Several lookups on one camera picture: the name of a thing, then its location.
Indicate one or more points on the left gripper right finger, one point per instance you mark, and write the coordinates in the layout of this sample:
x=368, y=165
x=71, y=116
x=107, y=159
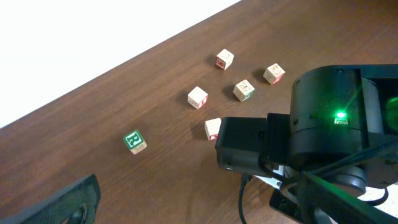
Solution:
x=320, y=202

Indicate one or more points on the red six block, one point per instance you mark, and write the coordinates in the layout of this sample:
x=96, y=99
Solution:
x=197, y=97

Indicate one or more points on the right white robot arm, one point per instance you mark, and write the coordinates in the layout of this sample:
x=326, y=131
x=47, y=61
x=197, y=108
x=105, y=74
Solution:
x=339, y=138

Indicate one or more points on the red snail block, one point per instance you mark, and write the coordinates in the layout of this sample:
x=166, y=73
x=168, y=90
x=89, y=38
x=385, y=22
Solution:
x=274, y=73

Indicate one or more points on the red X number block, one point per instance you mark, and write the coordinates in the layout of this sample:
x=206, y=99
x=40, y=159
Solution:
x=212, y=128

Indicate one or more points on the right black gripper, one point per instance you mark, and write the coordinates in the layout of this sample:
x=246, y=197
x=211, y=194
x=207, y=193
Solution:
x=287, y=198

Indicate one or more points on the green butterfly block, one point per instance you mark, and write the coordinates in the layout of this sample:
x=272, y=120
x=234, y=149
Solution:
x=243, y=90

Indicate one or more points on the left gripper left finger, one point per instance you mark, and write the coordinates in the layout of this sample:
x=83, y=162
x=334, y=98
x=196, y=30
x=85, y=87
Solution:
x=75, y=203

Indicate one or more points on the green R block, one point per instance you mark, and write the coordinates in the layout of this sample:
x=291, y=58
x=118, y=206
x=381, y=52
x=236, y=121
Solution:
x=135, y=142

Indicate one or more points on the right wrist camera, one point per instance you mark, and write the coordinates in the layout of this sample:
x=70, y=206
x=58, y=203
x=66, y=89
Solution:
x=242, y=143

